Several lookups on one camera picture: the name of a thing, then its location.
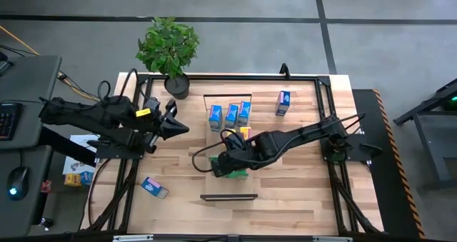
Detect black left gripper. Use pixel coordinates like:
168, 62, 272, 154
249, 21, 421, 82
141, 99, 191, 153

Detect small yellow box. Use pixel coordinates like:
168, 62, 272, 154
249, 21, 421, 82
64, 173, 83, 188

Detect grey desk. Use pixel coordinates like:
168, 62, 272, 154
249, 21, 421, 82
0, 144, 54, 238
0, 54, 63, 151

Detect black metal stand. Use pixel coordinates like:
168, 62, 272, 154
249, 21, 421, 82
392, 76, 457, 195

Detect small blue box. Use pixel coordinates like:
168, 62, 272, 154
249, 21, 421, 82
79, 170, 95, 186

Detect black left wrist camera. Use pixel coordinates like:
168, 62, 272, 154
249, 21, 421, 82
144, 96, 162, 111

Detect black aluminium rig frame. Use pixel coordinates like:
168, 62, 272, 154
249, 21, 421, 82
80, 72, 385, 236

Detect black keyboard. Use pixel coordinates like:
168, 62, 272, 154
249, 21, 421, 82
0, 101, 24, 142

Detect silver metal bracket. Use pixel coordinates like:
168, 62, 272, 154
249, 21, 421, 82
113, 234, 154, 242
312, 236, 353, 242

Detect wooden tray board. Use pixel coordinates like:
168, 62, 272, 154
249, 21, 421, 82
199, 93, 259, 202

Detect black mat with hazard stripe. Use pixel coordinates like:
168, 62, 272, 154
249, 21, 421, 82
351, 88, 426, 240

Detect blue cereal box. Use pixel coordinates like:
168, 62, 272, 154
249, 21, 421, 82
208, 104, 224, 133
140, 176, 170, 200
236, 100, 253, 127
224, 103, 240, 130

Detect black computer mouse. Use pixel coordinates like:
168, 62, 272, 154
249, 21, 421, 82
6, 166, 31, 201

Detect yellow cable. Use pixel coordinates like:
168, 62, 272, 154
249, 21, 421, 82
0, 24, 112, 106

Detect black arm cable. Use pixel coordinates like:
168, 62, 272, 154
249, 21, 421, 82
191, 126, 367, 174
96, 68, 141, 104

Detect boxes on floor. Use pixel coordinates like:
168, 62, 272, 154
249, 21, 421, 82
61, 133, 100, 176

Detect green plant in black pot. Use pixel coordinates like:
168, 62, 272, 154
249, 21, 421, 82
135, 16, 201, 101

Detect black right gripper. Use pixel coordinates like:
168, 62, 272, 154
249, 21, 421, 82
213, 141, 258, 178

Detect black arched bracket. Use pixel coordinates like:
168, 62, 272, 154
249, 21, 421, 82
278, 62, 291, 80

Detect blue Frosted Flakes box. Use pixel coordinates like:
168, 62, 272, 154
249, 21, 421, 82
274, 90, 291, 117

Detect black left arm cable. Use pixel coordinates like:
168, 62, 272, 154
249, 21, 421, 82
96, 68, 141, 104

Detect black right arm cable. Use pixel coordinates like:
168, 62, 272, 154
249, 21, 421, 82
191, 126, 367, 174

